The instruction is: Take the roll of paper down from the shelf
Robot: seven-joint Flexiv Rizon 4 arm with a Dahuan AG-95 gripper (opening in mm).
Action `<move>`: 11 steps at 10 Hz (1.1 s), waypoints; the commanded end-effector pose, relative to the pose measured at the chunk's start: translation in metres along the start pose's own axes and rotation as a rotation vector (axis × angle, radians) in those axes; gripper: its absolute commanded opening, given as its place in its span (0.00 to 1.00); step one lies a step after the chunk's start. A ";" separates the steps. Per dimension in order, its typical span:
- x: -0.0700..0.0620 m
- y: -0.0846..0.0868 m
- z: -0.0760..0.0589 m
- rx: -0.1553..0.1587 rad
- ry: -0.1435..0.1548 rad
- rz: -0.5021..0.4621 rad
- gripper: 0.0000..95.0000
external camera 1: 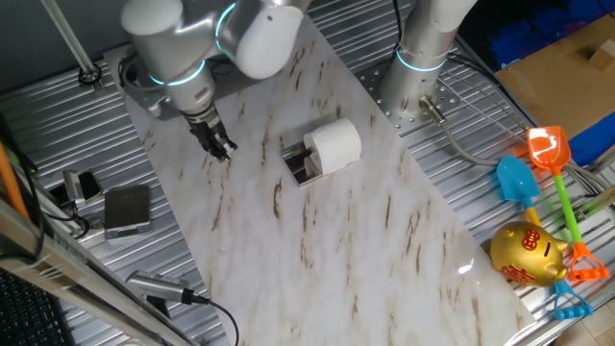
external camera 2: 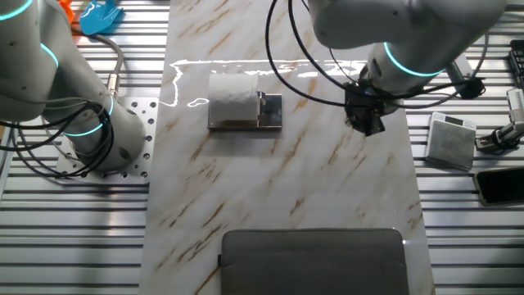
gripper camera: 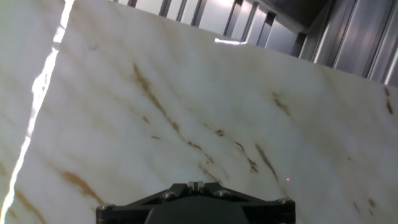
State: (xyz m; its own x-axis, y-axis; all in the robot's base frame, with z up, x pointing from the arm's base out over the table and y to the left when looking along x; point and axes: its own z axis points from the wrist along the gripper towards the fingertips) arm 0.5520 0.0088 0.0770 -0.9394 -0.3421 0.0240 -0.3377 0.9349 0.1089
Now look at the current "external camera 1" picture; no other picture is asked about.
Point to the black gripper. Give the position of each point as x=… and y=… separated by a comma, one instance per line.
x=206, y=127

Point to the white toilet paper roll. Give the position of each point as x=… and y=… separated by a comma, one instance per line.
x=334, y=144

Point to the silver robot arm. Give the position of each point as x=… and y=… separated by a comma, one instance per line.
x=168, y=48

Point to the chrome paper roll shelf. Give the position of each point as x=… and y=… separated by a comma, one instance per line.
x=300, y=165

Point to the silver digital kitchen scale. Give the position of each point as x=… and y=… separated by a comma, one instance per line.
x=127, y=211

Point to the marble pattern mat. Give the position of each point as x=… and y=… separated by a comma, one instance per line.
x=346, y=240

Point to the thin metal rod stand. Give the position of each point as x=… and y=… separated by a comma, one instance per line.
x=69, y=38

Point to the orange pole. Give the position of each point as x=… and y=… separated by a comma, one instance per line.
x=10, y=182

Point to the black keyboard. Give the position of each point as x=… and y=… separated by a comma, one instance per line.
x=29, y=312

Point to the blue toy shovel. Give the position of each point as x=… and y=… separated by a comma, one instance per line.
x=516, y=182

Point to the gold piggy bank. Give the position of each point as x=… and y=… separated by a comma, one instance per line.
x=526, y=254

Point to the brown cardboard box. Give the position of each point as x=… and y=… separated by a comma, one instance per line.
x=543, y=91

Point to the blue plastic sheet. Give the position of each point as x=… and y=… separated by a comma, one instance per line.
x=596, y=141

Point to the pale wooden block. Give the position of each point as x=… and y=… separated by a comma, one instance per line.
x=604, y=55

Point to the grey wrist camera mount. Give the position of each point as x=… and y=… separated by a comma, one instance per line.
x=149, y=103

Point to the silver camera with grille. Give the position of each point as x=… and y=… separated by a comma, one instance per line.
x=154, y=284

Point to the silver box camera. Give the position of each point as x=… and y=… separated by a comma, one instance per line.
x=73, y=187

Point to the black camera bracket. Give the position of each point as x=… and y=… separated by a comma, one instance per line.
x=157, y=307

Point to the aluminium frame beam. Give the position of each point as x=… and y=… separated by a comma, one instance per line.
x=57, y=269

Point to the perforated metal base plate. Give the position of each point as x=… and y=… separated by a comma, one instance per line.
x=447, y=96

